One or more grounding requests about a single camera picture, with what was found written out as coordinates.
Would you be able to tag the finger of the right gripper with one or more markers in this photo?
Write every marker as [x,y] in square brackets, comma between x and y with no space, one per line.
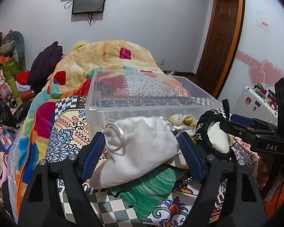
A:
[246,128]
[242,120]

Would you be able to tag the black and cream sock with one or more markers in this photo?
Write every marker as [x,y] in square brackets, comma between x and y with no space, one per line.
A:
[211,137]

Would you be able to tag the yellow patterned scarf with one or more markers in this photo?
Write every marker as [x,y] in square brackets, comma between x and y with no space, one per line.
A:
[189,124]

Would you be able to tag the green knitted cloth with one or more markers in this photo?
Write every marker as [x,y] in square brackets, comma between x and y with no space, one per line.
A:
[146,193]

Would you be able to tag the white drawstring pouch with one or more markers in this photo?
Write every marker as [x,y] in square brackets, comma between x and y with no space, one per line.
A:
[134,146]

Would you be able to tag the clear plastic storage box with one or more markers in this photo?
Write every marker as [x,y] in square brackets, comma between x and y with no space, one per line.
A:
[115,95]

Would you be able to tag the right hand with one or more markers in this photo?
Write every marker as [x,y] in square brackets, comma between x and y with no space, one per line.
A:
[264,166]

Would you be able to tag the white hard suitcase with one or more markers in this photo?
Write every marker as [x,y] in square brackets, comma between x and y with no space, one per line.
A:
[257,102]

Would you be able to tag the colourful patchwork bed sheet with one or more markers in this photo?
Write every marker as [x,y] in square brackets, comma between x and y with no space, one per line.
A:
[171,212]

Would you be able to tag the brown wooden door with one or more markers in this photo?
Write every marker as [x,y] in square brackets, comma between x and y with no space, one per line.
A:
[221,44]

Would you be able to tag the pink rabbit toy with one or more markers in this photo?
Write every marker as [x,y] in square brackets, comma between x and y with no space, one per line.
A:
[5,89]

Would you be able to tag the beige colourful patch quilt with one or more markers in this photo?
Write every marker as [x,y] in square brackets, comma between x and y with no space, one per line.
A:
[71,77]

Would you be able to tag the dark purple garment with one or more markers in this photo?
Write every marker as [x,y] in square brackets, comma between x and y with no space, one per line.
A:
[43,66]

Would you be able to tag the green cardboard box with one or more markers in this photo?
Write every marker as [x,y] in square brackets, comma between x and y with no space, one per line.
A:
[11,68]

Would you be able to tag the grey green plush toy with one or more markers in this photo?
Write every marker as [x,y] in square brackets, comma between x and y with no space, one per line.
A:
[13,44]

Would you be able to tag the pink heart wall stickers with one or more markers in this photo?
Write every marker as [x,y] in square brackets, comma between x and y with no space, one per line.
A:
[260,72]

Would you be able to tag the small black wall monitor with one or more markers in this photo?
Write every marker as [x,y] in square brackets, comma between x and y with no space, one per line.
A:
[88,6]

